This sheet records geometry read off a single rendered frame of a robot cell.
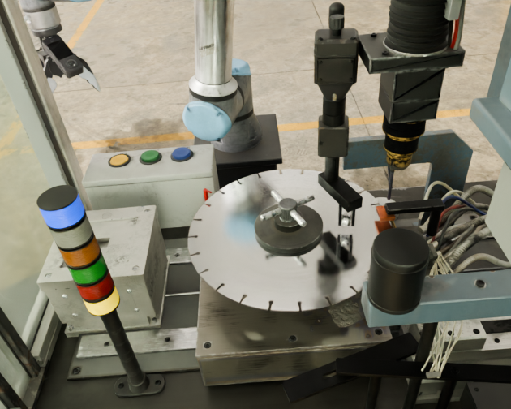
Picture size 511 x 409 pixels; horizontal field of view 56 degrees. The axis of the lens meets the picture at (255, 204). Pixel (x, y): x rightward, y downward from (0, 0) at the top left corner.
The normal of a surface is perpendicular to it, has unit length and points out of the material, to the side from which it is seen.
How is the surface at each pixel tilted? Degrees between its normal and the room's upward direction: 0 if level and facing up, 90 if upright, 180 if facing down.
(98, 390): 0
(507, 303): 90
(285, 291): 0
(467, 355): 90
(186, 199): 90
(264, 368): 90
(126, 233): 0
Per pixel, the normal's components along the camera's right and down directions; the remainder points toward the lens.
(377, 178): -0.07, -0.77
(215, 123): -0.29, 0.72
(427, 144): 0.04, 0.64
